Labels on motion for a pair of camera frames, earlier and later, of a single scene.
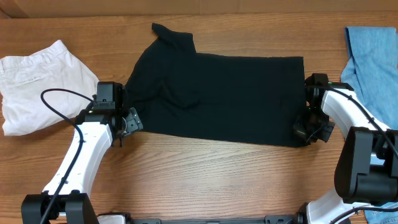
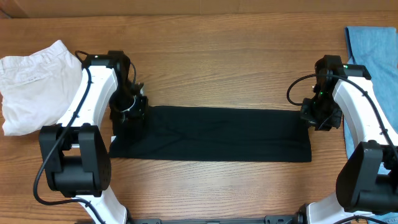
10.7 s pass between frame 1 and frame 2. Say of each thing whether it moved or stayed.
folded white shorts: stayed
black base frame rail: stayed
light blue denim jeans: stayed
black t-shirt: moved
